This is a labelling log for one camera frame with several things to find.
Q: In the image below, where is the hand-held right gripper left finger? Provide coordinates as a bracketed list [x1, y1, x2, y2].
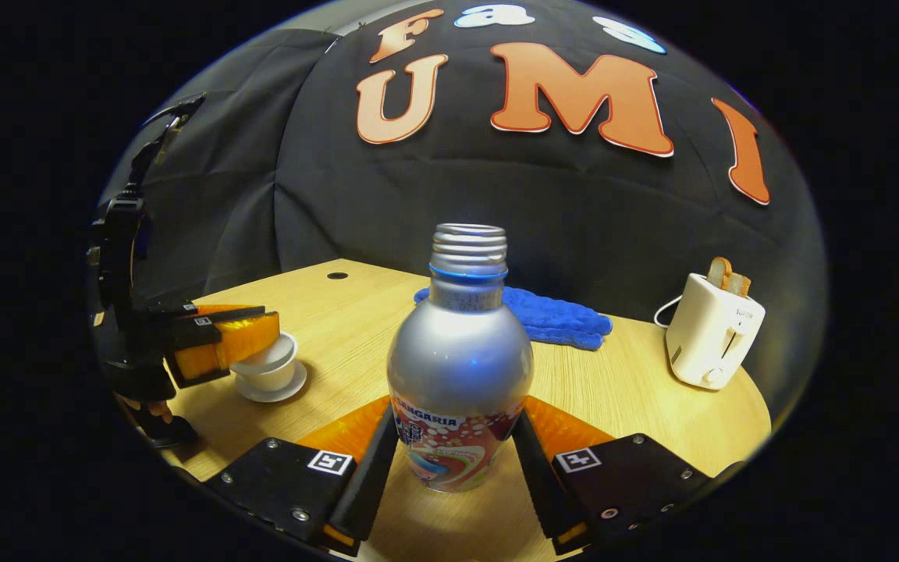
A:
[204, 394, 402, 557]

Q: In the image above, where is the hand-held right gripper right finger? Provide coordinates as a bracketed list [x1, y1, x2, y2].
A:
[510, 394, 743, 555]

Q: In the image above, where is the white teacup lid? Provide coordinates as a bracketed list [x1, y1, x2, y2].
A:
[229, 332, 299, 377]

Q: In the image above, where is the silver water bottle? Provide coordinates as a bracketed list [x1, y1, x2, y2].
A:
[387, 223, 535, 493]

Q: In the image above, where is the white saucer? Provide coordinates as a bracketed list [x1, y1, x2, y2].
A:
[233, 361, 308, 404]

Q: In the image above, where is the blue towel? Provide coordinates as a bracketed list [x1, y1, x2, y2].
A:
[414, 286, 613, 351]

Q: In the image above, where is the white toaster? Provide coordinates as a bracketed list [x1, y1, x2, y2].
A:
[664, 272, 766, 391]

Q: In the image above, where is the black backdrop cloth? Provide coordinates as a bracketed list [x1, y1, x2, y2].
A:
[94, 0, 829, 422]

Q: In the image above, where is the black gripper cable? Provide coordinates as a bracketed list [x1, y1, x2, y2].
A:
[137, 94, 207, 188]

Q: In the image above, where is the white toaster cable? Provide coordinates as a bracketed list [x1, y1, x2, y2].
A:
[653, 294, 684, 329]

